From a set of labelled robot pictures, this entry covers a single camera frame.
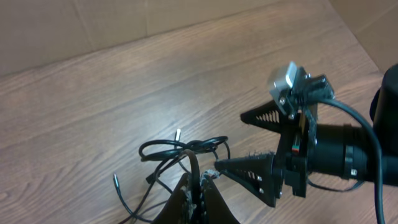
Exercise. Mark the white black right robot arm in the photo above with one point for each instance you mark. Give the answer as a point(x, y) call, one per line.
point(318, 134)

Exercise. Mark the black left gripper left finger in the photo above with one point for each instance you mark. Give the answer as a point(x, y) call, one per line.
point(180, 207)

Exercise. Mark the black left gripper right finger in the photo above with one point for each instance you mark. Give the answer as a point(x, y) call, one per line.
point(214, 209)

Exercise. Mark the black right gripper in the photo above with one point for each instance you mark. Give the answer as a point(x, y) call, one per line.
point(263, 175)

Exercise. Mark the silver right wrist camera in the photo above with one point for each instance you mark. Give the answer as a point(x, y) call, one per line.
point(283, 83)

